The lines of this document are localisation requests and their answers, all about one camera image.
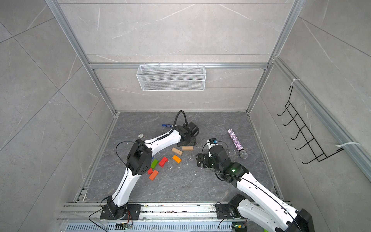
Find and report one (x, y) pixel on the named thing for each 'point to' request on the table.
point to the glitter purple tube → (242, 153)
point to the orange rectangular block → (153, 175)
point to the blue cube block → (152, 157)
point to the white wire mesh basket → (171, 78)
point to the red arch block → (162, 163)
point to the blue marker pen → (167, 125)
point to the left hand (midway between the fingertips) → (190, 140)
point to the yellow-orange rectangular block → (177, 159)
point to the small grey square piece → (140, 135)
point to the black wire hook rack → (318, 152)
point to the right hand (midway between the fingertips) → (203, 154)
